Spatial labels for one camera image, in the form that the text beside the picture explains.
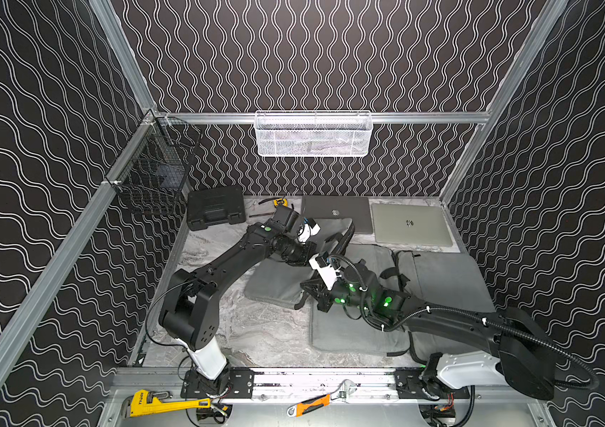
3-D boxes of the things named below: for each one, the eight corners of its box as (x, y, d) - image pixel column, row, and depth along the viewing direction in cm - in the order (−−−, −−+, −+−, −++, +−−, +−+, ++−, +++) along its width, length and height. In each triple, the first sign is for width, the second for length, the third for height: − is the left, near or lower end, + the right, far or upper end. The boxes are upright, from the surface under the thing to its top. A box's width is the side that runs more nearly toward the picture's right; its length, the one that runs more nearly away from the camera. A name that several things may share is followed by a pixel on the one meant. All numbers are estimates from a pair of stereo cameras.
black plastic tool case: (189, 232, 110) (185, 224, 106) (192, 195, 124) (188, 187, 120) (246, 224, 113) (243, 216, 109) (242, 188, 127) (240, 180, 123)
